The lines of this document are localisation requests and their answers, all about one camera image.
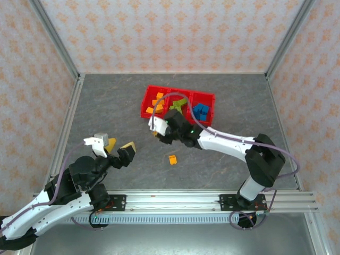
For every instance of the small orange lego brick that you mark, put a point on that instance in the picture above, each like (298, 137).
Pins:
(172, 159)
(150, 109)
(159, 95)
(154, 133)

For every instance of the long orange lego brick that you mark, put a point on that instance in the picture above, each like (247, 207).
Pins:
(160, 108)
(154, 102)

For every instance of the red plastic bin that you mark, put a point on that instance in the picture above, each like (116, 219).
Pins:
(172, 94)
(148, 97)
(203, 98)

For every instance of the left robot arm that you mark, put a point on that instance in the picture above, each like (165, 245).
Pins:
(61, 212)

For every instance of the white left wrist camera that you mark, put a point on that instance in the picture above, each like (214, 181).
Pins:
(98, 144)

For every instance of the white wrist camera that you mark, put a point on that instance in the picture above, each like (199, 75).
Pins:
(158, 126)
(98, 144)

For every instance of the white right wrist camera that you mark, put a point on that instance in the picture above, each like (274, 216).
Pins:
(158, 126)

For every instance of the aluminium table edge rail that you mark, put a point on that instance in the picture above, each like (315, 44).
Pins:
(274, 103)
(63, 132)

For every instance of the aluminium mounting rail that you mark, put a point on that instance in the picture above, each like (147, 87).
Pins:
(172, 202)

